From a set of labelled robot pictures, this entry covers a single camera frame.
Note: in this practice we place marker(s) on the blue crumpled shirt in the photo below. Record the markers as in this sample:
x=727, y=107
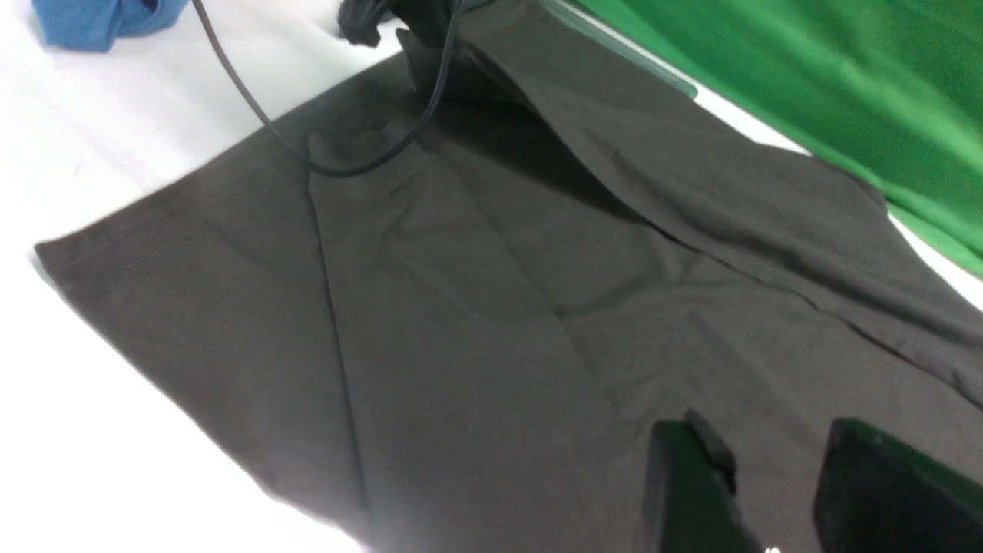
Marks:
x=94, y=26

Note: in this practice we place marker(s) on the green backdrop cloth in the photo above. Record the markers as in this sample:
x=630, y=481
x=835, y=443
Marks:
x=888, y=90

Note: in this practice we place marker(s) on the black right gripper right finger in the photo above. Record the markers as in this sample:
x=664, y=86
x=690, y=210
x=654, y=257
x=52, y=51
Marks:
x=878, y=494

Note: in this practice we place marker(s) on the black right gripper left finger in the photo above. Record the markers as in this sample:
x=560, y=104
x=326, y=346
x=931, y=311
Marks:
x=690, y=490

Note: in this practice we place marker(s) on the gray long sleeve shirt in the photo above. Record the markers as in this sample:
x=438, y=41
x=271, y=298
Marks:
x=467, y=349

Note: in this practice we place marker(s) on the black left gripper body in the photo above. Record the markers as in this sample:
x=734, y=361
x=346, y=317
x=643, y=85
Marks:
x=428, y=21

